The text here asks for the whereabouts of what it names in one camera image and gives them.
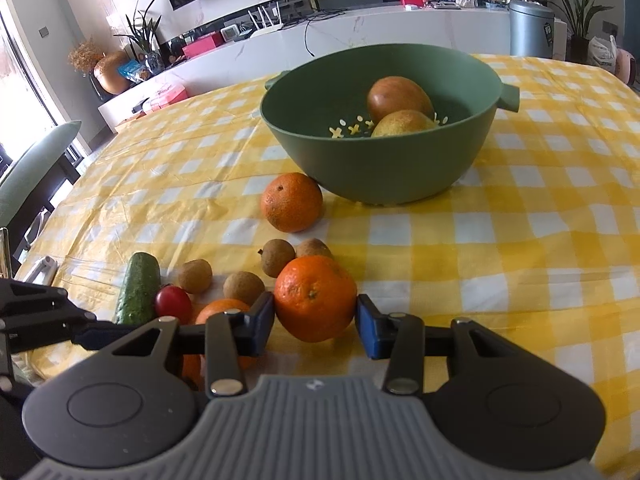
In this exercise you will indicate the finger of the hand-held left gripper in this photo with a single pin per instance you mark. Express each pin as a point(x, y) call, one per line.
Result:
point(60, 327)

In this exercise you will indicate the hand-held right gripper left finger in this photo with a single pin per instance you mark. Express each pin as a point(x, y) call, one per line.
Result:
point(260, 321)

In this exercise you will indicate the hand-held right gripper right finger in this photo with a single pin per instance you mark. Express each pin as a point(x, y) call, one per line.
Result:
point(370, 331)

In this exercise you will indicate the brown longan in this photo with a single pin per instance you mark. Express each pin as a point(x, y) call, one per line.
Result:
point(242, 287)
point(277, 258)
point(312, 249)
point(195, 276)

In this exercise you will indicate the orange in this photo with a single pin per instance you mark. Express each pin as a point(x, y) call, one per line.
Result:
point(220, 309)
point(291, 202)
point(316, 300)

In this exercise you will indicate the green colander bowl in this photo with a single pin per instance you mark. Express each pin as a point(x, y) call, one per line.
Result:
point(380, 170)

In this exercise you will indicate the white plastic clip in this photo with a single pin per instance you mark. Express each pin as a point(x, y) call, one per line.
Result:
point(40, 270)

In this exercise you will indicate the smartphone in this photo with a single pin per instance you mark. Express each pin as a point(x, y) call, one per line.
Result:
point(4, 252)

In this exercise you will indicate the green cucumber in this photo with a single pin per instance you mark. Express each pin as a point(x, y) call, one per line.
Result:
point(137, 290)

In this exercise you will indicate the red cherry tomato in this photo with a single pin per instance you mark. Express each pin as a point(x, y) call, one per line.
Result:
point(172, 304)

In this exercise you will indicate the green cushioned chair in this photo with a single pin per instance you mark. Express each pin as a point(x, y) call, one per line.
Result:
point(35, 165)

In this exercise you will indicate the yellow checked tablecloth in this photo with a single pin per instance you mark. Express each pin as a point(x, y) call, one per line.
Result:
point(500, 240)

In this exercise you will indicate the yellow pear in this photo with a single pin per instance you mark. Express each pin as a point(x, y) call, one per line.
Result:
point(402, 124)

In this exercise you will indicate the red-green mango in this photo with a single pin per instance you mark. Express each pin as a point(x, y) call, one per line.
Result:
point(397, 97)

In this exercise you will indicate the gold round vase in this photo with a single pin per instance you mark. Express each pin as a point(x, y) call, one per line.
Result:
point(111, 72)

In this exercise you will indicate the pink storage box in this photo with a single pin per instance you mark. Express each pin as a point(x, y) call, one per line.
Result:
point(167, 96)

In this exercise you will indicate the dried flower bunch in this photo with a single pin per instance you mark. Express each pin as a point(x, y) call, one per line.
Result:
point(85, 55)

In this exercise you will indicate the blue snack packet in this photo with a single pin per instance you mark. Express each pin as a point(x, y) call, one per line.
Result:
point(134, 70)

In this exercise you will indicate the potted orchid plant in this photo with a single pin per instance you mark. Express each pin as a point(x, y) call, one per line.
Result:
point(145, 32)

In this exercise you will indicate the white desk clock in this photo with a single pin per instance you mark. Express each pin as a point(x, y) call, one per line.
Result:
point(230, 33)

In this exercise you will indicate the white router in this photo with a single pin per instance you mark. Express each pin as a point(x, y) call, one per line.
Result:
point(267, 25)

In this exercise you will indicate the white marble media cabinet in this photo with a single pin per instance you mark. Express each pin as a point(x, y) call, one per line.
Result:
point(400, 30)

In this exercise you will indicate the silver trash can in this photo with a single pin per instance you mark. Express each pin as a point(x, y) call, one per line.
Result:
point(530, 30)

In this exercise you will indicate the white plastic bag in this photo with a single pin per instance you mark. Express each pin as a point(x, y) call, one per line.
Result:
point(602, 54)

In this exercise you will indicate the pink small heater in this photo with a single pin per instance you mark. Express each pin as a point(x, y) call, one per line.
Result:
point(626, 67)

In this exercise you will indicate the potted snake plant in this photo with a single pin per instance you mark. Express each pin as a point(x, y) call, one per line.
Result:
point(580, 15)

